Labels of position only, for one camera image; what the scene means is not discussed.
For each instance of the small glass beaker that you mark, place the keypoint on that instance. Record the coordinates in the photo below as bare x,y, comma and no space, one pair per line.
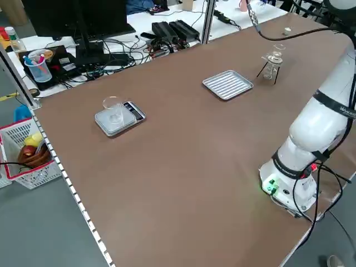
278,57

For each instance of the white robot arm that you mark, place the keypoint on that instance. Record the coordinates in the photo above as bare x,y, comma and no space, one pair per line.
314,130

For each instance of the large clear glass beaker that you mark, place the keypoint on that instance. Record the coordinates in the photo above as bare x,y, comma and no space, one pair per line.
114,116

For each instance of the silver digital kitchen scale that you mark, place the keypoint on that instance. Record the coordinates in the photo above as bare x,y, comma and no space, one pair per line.
133,111

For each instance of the ribbed metal tray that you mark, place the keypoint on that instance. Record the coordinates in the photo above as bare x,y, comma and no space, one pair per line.
228,84

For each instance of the black power brick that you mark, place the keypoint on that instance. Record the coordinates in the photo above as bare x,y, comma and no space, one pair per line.
164,29
185,29

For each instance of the black power strip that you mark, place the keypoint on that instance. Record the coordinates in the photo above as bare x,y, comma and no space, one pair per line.
222,16

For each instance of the black monitor stand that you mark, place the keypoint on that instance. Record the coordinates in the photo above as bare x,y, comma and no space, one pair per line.
83,47

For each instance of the light wooden box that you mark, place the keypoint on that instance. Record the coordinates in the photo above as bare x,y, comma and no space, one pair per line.
188,5

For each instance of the black equipment box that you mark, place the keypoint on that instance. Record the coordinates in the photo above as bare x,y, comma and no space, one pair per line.
66,66

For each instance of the pink cup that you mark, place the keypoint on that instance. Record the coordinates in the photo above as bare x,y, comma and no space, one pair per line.
244,5

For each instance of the brown woven bowl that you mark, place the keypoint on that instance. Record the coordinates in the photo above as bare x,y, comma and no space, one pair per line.
36,161

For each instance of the yellow toy fruit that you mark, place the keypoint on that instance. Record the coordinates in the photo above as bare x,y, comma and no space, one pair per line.
33,139

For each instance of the white basket with red rim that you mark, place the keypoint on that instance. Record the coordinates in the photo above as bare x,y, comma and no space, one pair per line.
36,175

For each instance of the dark tape roll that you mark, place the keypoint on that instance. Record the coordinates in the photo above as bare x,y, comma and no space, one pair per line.
34,93

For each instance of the red toy apple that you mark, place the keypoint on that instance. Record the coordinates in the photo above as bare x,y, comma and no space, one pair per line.
28,151

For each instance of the pink pen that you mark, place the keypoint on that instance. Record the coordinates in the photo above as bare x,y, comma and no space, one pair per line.
41,60

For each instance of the blue plastic object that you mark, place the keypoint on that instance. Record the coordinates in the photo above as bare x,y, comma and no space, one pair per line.
22,112

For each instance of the blue pen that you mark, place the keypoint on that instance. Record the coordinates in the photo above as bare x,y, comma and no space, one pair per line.
28,59

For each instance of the black computer monitor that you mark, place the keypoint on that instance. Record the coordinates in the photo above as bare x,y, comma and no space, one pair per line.
55,16

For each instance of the clear bottle with white cap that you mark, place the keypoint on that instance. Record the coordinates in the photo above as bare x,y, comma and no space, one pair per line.
15,44

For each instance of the red container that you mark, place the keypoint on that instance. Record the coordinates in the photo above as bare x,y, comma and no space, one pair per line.
4,34

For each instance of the aluminium frame post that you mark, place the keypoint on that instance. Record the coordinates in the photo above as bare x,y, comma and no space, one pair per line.
208,22

